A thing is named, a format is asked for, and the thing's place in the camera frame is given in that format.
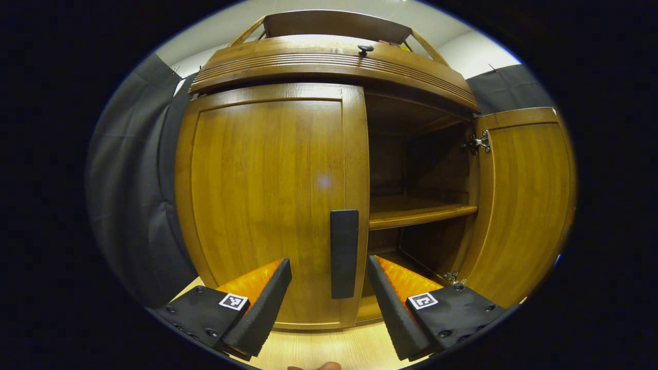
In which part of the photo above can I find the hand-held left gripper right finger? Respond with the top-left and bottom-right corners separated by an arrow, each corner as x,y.
366,255 -> 509,362

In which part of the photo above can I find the wooden double-door shoe cabinet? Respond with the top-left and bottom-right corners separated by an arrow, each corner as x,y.
174,9 -> 577,330

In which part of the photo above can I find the black backdrop cloth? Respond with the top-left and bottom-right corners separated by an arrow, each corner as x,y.
85,51 -> 558,309

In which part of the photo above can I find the wooden drawer front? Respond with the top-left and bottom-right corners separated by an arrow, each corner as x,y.
188,34 -> 481,114

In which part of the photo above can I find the wooden inner shelf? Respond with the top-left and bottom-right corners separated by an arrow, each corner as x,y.
368,195 -> 479,231

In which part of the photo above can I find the wooden cabinet door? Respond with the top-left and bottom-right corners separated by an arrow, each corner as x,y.
458,107 -> 577,309
174,83 -> 371,330

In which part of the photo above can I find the black door handle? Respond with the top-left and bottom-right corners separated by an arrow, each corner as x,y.
330,209 -> 360,300

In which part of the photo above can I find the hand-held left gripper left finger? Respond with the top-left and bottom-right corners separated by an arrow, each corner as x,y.
154,258 -> 293,362

